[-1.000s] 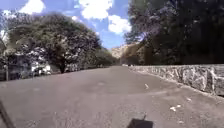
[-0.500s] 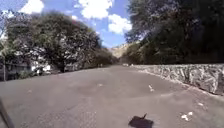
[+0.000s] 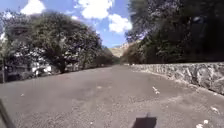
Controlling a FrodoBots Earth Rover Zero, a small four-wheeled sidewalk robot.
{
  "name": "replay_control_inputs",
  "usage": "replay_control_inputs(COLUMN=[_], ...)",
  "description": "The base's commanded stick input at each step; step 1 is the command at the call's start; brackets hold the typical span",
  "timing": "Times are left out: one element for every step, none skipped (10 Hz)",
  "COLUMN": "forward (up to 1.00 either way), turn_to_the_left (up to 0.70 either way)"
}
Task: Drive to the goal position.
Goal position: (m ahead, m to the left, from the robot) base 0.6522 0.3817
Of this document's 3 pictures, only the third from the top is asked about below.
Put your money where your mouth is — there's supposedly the grey asphalt road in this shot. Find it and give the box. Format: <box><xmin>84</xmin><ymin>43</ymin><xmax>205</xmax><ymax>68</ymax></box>
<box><xmin>0</xmin><ymin>64</ymin><xmax>224</xmax><ymax>128</ymax></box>

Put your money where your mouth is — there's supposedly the row of trees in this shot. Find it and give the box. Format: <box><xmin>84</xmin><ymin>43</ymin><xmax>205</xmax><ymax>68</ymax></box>
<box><xmin>120</xmin><ymin>0</ymin><xmax>224</xmax><ymax>65</ymax></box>

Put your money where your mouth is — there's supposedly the large dark green tree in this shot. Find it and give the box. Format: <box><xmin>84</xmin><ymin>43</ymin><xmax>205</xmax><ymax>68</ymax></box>
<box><xmin>0</xmin><ymin>11</ymin><xmax>115</xmax><ymax>75</ymax></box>

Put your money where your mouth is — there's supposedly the grey stone wall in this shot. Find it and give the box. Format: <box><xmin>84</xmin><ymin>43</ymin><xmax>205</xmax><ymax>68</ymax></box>
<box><xmin>127</xmin><ymin>61</ymin><xmax>224</xmax><ymax>96</ymax></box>

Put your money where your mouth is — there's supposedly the distant hill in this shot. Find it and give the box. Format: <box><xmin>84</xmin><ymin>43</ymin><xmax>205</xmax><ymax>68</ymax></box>
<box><xmin>108</xmin><ymin>41</ymin><xmax>136</xmax><ymax>59</ymax></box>

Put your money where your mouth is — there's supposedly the white building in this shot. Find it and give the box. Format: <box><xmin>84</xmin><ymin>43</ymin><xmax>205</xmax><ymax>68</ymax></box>
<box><xmin>0</xmin><ymin>61</ymin><xmax>55</xmax><ymax>83</ymax></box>

